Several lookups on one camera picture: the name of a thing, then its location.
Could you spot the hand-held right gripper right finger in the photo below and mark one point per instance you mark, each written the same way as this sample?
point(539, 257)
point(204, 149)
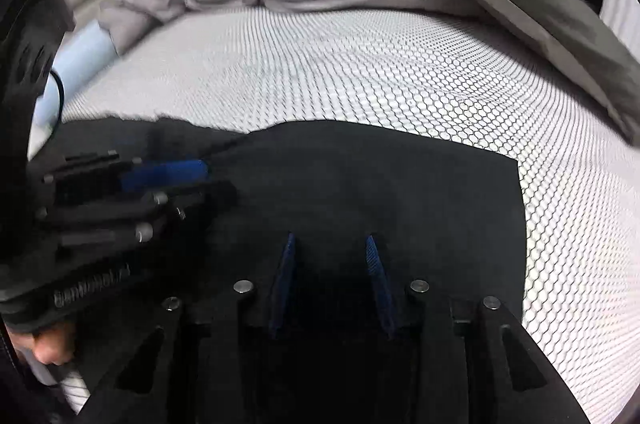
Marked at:
point(378, 286)

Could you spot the black pants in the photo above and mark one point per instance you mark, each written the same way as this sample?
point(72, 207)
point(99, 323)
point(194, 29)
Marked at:
point(380, 184)

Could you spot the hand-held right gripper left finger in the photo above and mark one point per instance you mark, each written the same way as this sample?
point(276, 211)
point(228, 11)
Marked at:
point(282, 284)

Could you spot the light blue pillow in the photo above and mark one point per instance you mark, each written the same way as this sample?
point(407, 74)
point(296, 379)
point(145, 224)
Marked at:
point(82, 54)

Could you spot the white mattress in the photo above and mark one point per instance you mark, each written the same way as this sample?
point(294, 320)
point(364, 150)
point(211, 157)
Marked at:
point(380, 69)

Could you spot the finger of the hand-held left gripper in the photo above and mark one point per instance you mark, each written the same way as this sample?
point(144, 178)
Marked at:
point(150, 209)
point(165, 174)

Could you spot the person's left hand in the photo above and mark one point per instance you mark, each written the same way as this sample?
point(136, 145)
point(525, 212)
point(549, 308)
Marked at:
point(50, 344)

